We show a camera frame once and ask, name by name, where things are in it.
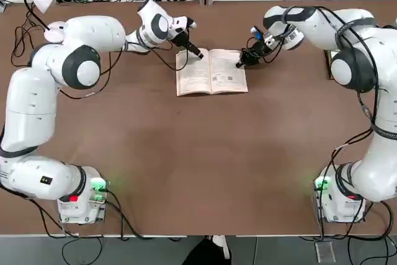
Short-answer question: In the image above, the paperback book with white cover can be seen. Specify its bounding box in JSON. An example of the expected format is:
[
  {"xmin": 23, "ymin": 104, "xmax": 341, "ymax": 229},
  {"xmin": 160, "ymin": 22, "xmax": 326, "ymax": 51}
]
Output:
[{"xmin": 176, "ymin": 48, "xmax": 249, "ymax": 97}]

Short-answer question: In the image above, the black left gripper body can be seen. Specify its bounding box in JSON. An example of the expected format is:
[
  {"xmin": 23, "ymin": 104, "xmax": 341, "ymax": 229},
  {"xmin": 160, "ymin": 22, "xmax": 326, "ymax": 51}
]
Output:
[{"xmin": 169, "ymin": 30, "xmax": 190, "ymax": 48}]

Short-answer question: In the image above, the thick book with tan pages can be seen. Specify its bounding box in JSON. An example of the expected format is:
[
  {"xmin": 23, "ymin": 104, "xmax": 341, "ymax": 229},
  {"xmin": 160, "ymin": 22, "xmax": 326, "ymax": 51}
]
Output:
[{"xmin": 322, "ymin": 48, "xmax": 336, "ymax": 80}]

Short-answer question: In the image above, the person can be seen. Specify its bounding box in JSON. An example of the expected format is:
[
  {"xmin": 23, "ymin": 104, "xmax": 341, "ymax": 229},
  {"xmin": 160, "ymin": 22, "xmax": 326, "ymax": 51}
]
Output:
[{"xmin": 179, "ymin": 235, "xmax": 230, "ymax": 265}]

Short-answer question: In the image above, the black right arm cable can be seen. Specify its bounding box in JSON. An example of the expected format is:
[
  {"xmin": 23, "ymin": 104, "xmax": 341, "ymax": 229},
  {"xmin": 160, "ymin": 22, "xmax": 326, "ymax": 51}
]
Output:
[{"xmin": 246, "ymin": 6, "xmax": 397, "ymax": 247}]

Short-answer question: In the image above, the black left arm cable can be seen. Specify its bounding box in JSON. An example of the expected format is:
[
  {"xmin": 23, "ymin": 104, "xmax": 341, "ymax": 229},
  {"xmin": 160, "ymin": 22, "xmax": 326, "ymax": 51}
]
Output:
[{"xmin": 58, "ymin": 29, "xmax": 193, "ymax": 100}]

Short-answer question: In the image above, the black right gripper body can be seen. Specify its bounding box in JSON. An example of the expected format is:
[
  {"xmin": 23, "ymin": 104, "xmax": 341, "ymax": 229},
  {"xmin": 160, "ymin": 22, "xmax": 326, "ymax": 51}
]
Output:
[{"xmin": 248, "ymin": 40, "xmax": 268, "ymax": 60}]

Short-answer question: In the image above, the black lamp power cable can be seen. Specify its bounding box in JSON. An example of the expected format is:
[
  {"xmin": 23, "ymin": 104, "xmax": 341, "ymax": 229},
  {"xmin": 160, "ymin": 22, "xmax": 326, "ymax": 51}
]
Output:
[{"xmin": 11, "ymin": 13, "xmax": 47, "ymax": 67}]

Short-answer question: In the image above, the clear acrylic plate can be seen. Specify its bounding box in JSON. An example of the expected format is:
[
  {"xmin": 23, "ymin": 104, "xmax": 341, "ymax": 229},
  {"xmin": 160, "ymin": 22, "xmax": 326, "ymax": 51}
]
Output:
[{"xmin": 314, "ymin": 240, "xmax": 336, "ymax": 263}]

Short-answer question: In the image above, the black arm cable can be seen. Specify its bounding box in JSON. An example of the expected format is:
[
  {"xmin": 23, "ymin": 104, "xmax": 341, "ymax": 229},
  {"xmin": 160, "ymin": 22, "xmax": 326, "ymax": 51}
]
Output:
[
  {"xmin": 246, "ymin": 6, "xmax": 397, "ymax": 247},
  {"xmin": 58, "ymin": 29, "xmax": 193, "ymax": 100}
]

